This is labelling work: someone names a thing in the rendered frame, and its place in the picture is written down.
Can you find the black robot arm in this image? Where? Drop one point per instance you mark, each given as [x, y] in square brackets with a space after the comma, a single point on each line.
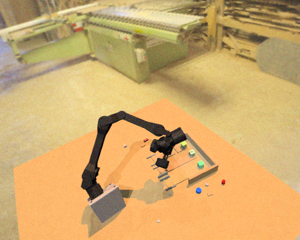
[91, 171]

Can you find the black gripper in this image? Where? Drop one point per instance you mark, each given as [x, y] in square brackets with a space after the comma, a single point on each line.
[164, 162]

